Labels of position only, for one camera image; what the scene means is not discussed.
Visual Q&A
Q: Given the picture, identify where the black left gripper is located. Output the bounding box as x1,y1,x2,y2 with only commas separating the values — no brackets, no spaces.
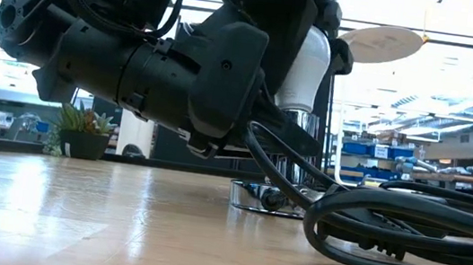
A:
111,8,336,173

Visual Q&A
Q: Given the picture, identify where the white round-top stand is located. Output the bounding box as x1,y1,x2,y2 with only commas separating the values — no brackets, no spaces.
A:
319,20,427,193

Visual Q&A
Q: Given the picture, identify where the black aluminium table frame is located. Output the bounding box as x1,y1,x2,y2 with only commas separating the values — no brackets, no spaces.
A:
0,135,473,217

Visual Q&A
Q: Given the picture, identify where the black lamp power cord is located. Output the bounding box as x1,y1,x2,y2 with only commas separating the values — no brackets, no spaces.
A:
230,119,473,265

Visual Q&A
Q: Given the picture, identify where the white lightbulb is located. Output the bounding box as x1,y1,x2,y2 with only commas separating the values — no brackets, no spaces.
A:
272,22,336,116

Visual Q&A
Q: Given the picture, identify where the yellow hanging cord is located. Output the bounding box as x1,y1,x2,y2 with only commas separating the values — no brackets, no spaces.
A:
418,0,435,44

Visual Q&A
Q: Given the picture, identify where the wooden workbench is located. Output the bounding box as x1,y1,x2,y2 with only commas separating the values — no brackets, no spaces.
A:
408,168,473,201

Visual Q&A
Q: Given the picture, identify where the white-labelled blue storage bin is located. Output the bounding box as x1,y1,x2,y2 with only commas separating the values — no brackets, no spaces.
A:
371,143,392,160

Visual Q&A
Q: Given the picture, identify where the chrome lamp base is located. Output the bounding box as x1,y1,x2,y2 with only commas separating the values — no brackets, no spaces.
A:
226,102,324,221

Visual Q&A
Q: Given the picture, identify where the long blue shelf bin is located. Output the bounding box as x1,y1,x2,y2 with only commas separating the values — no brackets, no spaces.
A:
338,163,415,188

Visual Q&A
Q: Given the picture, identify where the black monitor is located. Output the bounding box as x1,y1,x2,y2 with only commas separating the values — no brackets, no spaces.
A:
90,95,125,127

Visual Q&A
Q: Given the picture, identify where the potted succulent plant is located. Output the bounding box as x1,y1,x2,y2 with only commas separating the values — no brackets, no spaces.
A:
41,98,121,164

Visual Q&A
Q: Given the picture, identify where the white cylindrical container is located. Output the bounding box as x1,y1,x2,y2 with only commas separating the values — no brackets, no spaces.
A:
114,109,157,160

